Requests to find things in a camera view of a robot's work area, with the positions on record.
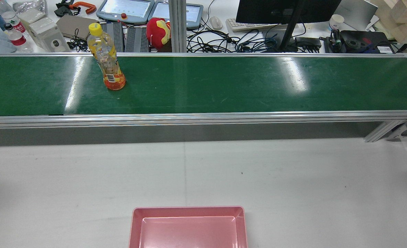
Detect clear plastic bag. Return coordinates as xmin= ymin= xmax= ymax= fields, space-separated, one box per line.
xmin=13 ymin=0 xmax=48 ymax=25

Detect stacked wooden blocks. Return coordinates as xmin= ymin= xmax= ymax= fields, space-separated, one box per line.
xmin=372 ymin=0 xmax=407 ymax=44

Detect orange juice bottle yellow cap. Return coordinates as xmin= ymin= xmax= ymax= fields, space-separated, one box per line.
xmin=87 ymin=23 xmax=126 ymax=91

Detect black equipment case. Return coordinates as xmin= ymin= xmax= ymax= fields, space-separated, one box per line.
xmin=324 ymin=30 xmax=396 ymax=54

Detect black monitor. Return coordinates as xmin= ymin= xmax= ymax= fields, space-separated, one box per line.
xmin=236 ymin=0 xmax=342 ymax=25

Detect grey teach pendant red button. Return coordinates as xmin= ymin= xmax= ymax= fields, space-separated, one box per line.
xmin=96 ymin=0 xmax=155 ymax=25

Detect aluminium vertical post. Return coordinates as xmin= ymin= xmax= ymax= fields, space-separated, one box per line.
xmin=169 ymin=0 xmax=187 ymax=53

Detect orange clamp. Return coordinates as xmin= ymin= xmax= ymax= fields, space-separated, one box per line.
xmin=69 ymin=2 xmax=97 ymax=14

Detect black plastic bracket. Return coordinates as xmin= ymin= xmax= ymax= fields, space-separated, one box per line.
xmin=54 ymin=0 xmax=75 ymax=18

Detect tangle of black cables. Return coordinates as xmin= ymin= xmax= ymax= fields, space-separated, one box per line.
xmin=187 ymin=27 xmax=284 ymax=53

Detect green conveyor belt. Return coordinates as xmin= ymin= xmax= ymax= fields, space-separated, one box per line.
xmin=0 ymin=56 xmax=407 ymax=116
xmin=0 ymin=52 xmax=407 ymax=143

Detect white paper cup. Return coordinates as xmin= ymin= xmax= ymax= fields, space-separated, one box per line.
xmin=329 ymin=14 xmax=345 ymax=32

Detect water bottle red label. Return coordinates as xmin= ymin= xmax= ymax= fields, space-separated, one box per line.
xmin=0 ymin=0 xmax=27 ymax=35
xmin=3 ymin=23 xmax=34 ymax=53

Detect black ribbed power unit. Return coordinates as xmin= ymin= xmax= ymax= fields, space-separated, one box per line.
xmin=125 ymin=27 xmax=151 ymax=53
xmin=100 ymin=21 xmax=125 ymax=53

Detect pink plastic basket tray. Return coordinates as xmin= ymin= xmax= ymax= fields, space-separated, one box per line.
xmin=129 ymin=206 xmax=248 ymax=248

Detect black earphone cable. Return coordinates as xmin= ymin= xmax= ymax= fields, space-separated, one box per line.
xmin=67 ymin=29 xmax=89 ymax=52

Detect silver laptop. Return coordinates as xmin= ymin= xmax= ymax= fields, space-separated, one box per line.
xmin=334 ymin=0 xmax=379 ymax=32

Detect white keyboard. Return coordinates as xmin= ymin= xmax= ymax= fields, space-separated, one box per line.
xmin=226 ymin=18 xmax=288 ymax=33

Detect brown notebook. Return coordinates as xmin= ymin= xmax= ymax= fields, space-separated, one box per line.
xmin=56 ymin=15 xmax=99 ymax=41

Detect red yellow plush toy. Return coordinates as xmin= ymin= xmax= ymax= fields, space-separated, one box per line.
xmin=146 ymin=18 xmax=172 ymax=51

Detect translucent white box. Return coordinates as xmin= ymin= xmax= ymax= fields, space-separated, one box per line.
xmin=29 ymin=17 xmax=71 ymax=53

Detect black monitor stand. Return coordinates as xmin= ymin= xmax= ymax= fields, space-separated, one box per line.
xmin=279 ymin=0 xmax=307 ymax=52

